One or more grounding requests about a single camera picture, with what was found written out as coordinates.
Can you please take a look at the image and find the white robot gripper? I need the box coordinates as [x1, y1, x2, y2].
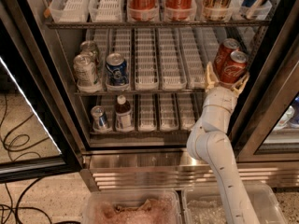
[203, 62, 249, 113]

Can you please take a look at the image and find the red coke can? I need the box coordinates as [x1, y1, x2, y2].
[214, 38, 240, 75]
[220, 50, 248, 83]

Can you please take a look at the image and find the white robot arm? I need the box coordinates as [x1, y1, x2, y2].
[186, 63, 260, 224]

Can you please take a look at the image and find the stainless steel fridge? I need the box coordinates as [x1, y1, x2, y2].
[1, 0, 299, 190]

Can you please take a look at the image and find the blue pepsi can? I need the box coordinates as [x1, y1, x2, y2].
[106, 52, 128, 86]

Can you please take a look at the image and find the small blue silver can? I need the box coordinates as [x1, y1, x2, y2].
[91, 105, 109, 131]

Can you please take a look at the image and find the front silver soda can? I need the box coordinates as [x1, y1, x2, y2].
[74, 54, 98, 87]

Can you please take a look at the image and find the silver soda can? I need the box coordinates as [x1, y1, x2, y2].
[80, 40, 99, 64]
[74, 54, 98, 87]

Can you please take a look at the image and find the rear silver soda can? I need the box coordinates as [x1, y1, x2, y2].
[80, 40, 99, 64]

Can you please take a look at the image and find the open glass fridge door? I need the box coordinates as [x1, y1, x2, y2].
[0, 4, 80, 183]

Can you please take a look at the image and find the white tray bottom centre right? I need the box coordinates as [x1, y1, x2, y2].
[177, 93, 199, 130]

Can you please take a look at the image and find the white tray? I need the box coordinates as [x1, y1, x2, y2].
[158, 28, 187, 91]
[50, 0, 90, 23]
[138, 94, 157, 132]
[159, 93, 178, 131]
[135, 28, 159, 91]
[88, 0, 124, 22]
[179, 28, 205, 89]
[177, 93, 199, 130]

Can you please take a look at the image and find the white tray middle centre right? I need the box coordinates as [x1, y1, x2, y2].
[179, 28, 205, 89]

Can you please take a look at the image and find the white tray middle centre left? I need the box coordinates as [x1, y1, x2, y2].
[135, 28, 159, 91]

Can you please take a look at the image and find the white tray bottom centre left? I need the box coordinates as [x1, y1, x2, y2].
[138, 94, 157, 132]

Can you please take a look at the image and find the brown bottle white cap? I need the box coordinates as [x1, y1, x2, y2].
[115, 95, 133, 130]

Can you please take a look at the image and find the right clear plastic bin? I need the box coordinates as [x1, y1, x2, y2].
[181, 182, 288, 224]

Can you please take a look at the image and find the clear plastic bin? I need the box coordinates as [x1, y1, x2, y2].
[181, 182, 288, 224]
[81, 189, 182, 224]

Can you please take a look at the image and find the left clear plastic bin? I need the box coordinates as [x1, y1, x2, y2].
[81, 189, 182, 224]

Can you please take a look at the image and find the white tray top far left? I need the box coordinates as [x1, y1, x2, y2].
[50, 0, 90, 23]

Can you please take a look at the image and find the black floor cable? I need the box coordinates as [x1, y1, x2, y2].
[0, 91, 82, 224]

